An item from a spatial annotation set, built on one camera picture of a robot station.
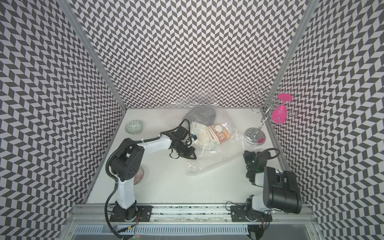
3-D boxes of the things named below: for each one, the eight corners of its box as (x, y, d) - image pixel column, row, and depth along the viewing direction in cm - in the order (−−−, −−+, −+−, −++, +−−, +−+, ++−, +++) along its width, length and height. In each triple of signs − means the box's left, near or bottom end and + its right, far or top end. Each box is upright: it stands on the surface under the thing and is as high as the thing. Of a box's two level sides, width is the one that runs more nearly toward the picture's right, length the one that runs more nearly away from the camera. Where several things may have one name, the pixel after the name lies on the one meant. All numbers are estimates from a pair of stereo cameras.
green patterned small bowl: (126, 135, 105) (123, 130, 101) (130, 124, 112) (127, 120, 108) (140, 135, 105) (138, 130, 101) (144, 124, 112) (142, 120, 108)
